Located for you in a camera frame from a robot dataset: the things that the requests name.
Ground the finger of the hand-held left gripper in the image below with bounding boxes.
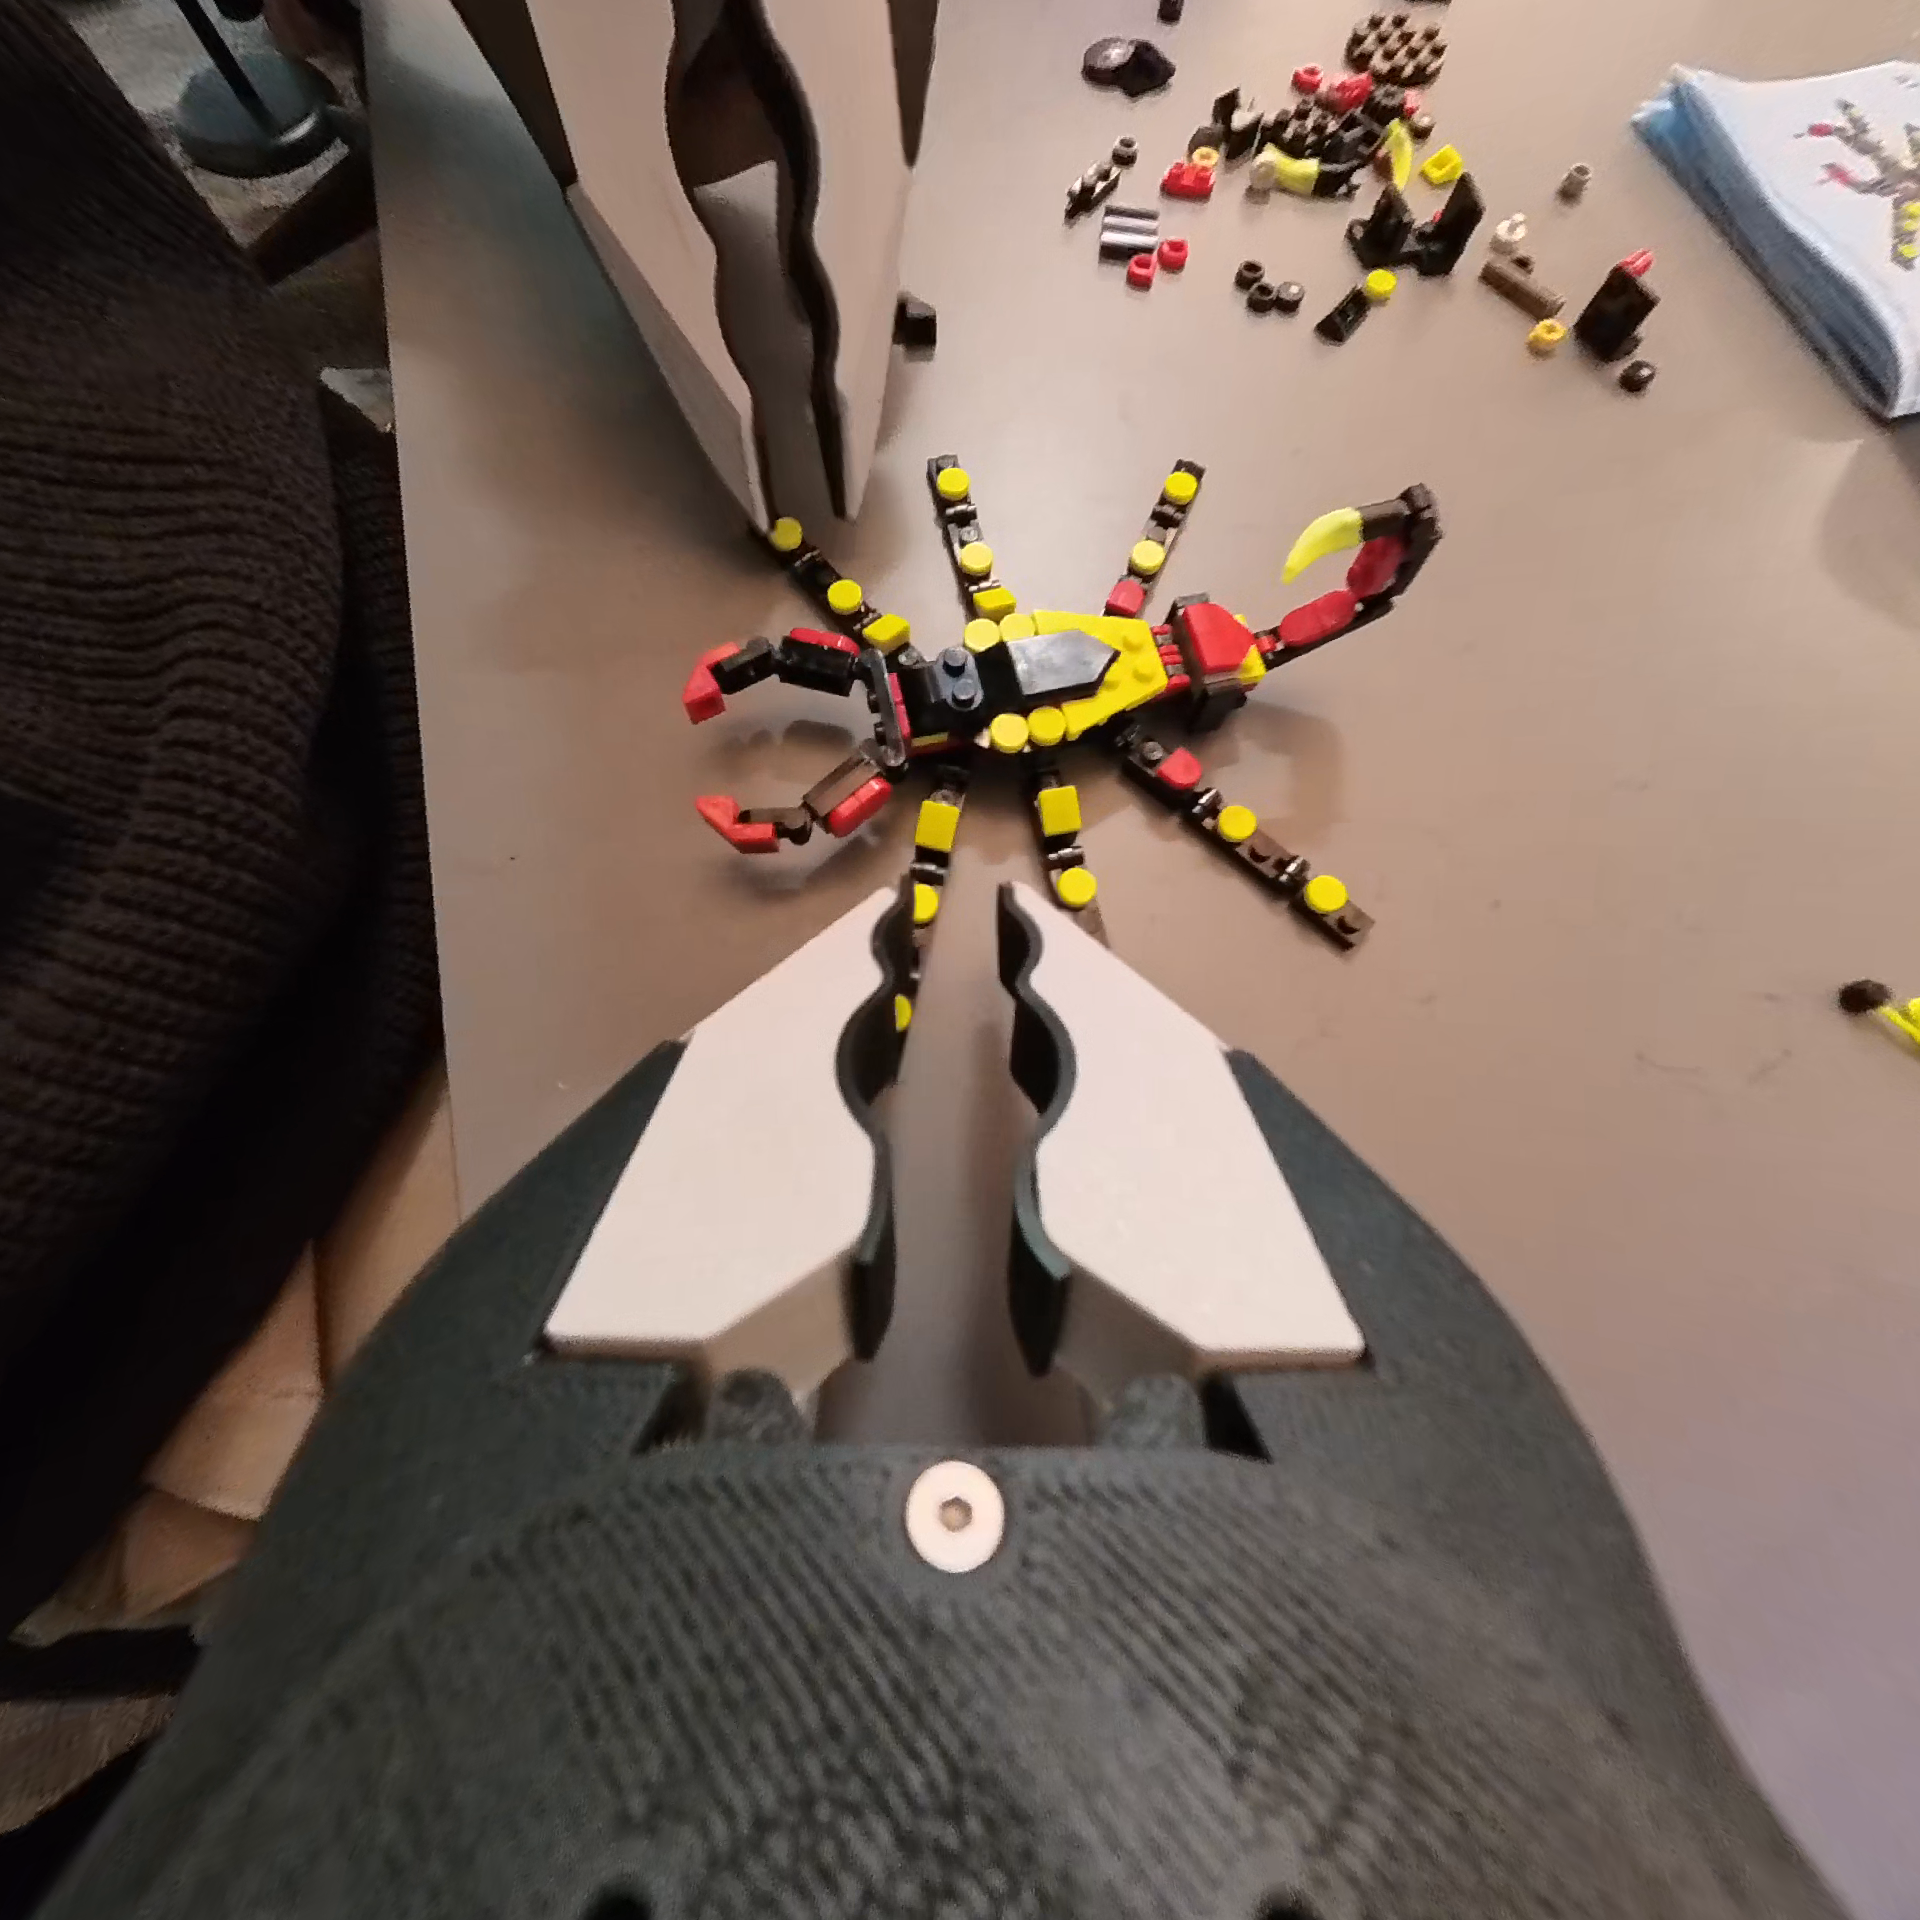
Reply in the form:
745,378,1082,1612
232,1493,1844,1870
669,0,940,527
451,0,780,536

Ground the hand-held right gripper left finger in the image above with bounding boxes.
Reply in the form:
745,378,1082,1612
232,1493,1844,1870
541,885,923,1427

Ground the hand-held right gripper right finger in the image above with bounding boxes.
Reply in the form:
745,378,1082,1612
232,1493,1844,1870
995,881,1373,1425

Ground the scorpion toy brick model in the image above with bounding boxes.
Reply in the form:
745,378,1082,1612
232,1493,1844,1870
684,455,1448,1038

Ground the dark round stand base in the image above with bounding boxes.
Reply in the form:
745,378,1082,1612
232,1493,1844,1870
170,0,358,181

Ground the heap of loose toy bricks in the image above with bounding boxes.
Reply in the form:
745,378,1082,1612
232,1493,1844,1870
1062,0,1669,398

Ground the person's black knit sweater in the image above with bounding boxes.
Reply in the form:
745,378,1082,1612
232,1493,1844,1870
0,0,451,1629

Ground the blue instruction booklet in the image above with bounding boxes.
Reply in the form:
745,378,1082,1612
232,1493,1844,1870
1633,60,1920,422

